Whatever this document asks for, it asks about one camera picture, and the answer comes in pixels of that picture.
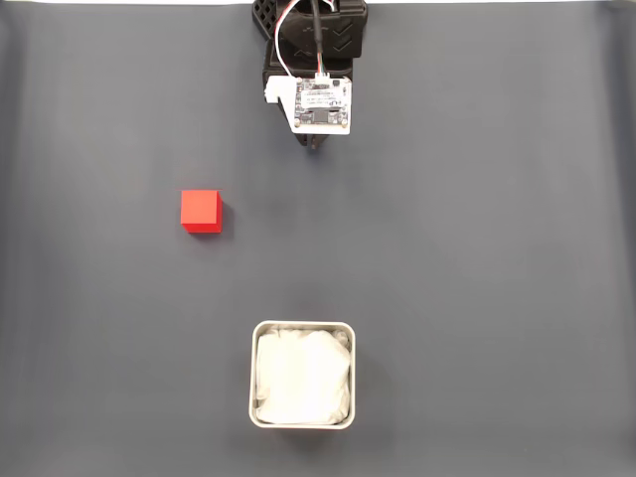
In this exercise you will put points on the dark grey table mat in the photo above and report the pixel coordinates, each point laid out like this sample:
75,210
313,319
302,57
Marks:
447,223

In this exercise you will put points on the white crumpled cloth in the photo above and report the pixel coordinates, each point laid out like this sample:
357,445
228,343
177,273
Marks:
303,377

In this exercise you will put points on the red cube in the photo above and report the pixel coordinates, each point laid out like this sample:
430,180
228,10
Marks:
199,208

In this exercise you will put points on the beige square box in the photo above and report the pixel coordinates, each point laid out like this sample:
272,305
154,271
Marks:
252,377

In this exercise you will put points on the white camera board with mount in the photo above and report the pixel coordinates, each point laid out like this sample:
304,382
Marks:
323,99

